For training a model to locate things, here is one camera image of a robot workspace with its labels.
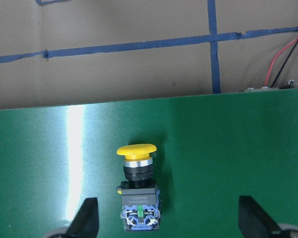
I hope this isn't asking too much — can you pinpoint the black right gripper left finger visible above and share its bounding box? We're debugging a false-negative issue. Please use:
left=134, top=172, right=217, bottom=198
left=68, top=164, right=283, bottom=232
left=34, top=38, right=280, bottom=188
left=64, top=197, right=99, bottom=238

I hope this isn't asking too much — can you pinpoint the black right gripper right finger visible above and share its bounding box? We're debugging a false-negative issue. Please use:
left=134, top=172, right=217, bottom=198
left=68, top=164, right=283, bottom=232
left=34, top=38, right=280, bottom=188
left=238, top=195, right=283, bottom=238

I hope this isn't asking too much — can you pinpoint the yellow mushroom push button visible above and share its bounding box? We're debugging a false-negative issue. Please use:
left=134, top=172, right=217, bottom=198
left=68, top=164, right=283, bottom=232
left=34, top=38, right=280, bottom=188
left=117, top=144, right=161, bottom=231

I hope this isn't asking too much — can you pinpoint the green conveyor belt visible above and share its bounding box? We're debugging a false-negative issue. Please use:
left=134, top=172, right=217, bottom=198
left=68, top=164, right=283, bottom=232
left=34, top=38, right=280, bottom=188
left=0, top=89, right=298, bottom=238

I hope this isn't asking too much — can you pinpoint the red black conveyor wire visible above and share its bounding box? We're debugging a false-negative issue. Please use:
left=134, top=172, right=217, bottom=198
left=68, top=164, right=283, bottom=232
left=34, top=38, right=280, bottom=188
left=265, top=24, right=298, bottom=88

